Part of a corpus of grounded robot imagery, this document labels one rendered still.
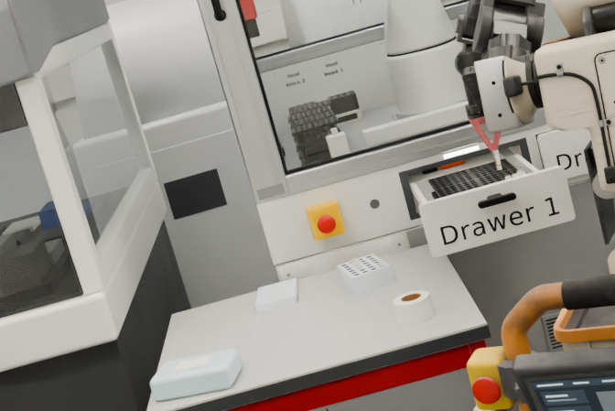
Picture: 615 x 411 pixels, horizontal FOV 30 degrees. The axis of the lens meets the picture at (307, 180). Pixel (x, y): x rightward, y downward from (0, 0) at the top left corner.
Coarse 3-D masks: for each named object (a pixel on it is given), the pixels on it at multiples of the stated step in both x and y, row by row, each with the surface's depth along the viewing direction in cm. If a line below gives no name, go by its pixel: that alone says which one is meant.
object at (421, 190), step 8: (512, 160) 257; (520, 160) 250; (464, 168) 257; (520, 168) 253; (528, 168) 243; (536, 168) 239; (440, 176) 257; (416, 184) 257; (424, 184) 257; (416, 192) 248; (424, 192) 258; (416, 200) 249; (424, 200) 239; (416, 208) 254
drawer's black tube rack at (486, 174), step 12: (468, 168) 254; (480, 168) 250; (492, 168) 248; (504, 168) 244; (516, 168) 241; (432, 180) 252; (444, 180) 249; (456, 180) 246; (468, 180) 243; (480, 180) 240; (492, 180) 237; (432, 192) 254; (444, 192) 239; (456, 192) 236
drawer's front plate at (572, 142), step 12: (552, 132) 253; (564, 132) 253; (576, 132) 253; (588, 132) 253; (540, 144) 253; (552, 144) 253; (564, 144) 253; (576, 144) 253; (552, 156) 254; (564, 156) 254; (576, 168) 254
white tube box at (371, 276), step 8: (368, 256) 246; (376, 256) 243; (344, 264) 245; (368, 264) 240; (376, 264) 238; (344, 272) 239; (352, 272) 237; (360, 272) 236; (368, 272) 234; (376, 272) 234; (384, 272) 235; (344, 280) 242; (352, 280) 234; (360, 280) 234; (368, 280) 234; (376, 280) 235; (384, 280) 235; (392, 280) 235; (352, 288) 236; (360, 288) 234; (368, 288) 234
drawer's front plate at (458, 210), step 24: (552, 168) 222; (480, 192) 222; (504, 192) 222; (528, 192) 222; (552, 192) 222; (432, 216) 223; (456, 216) 223; (480, 216) 223; (552, 216) 223; (432, 240) 223; (456, 240) 224; (480, 240) 224
